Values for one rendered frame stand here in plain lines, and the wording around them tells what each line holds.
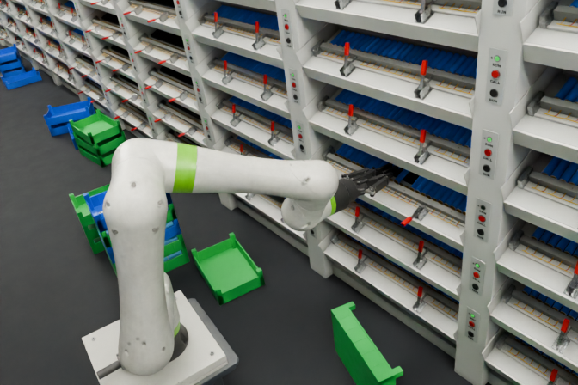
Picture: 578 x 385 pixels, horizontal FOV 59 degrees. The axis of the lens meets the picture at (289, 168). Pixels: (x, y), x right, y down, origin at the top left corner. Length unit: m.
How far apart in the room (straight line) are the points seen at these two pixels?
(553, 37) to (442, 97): 0.31
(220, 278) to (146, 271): 1.11
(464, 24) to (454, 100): 0.19
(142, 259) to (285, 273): 1.15
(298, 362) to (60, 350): 0.91
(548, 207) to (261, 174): 0.65
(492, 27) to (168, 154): 0.73
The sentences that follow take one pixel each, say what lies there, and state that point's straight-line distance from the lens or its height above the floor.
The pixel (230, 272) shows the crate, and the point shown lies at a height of 0.00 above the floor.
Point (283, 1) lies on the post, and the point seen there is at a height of 1.10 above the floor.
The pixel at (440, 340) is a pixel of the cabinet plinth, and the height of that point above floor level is 0.04.
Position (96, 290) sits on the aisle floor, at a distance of 2.37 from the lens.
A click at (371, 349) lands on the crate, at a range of 1.61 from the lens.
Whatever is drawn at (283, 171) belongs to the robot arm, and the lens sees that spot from 1.21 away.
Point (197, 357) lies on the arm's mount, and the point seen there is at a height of 0.32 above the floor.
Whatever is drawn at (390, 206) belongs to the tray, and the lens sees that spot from 1.57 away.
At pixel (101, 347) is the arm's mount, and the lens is 1.64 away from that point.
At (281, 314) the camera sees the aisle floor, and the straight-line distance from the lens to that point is 2.00.
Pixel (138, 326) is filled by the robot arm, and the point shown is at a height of 0.63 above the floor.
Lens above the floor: 1.46
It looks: 31 degrees down
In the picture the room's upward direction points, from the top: 8 degrees counter-clockwise
